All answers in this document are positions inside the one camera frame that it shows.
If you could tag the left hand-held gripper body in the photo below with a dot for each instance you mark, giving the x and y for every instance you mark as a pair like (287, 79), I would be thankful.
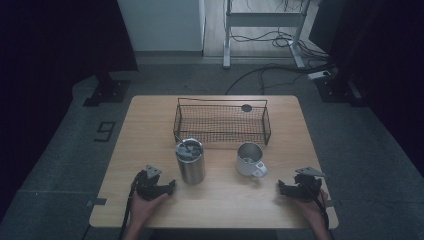
(148, 186)

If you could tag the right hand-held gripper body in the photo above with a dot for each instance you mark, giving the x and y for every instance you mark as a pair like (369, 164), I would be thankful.
(306, 188)

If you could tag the black stand base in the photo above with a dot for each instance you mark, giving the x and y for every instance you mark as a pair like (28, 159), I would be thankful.
(108, 91)
(338, 90)

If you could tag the white power strip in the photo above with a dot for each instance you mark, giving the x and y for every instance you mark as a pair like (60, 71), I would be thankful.
(319, 74)

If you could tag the person's left hand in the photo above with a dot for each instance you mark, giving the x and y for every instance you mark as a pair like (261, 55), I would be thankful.
(143, 210)

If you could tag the white desk frame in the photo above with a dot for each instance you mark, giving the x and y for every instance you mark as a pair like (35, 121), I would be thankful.
(263, 19)

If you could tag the grey tape piece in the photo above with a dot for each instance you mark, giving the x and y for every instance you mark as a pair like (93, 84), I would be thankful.
(97, 201)
(330, 203)

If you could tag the black round table grommet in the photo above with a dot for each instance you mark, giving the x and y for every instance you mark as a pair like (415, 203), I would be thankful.
(246, 108)

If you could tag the dark curtain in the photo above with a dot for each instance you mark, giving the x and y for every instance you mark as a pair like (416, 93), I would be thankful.
(50, 50)
(383, 50)

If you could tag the metal straw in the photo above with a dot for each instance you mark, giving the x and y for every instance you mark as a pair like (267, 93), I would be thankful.
(182, 142)

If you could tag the person's right hand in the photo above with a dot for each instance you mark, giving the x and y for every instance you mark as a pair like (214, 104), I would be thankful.
(315, 211)

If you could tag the stainless steel tumbler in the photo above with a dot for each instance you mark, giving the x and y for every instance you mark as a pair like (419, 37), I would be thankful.
(190, 166)

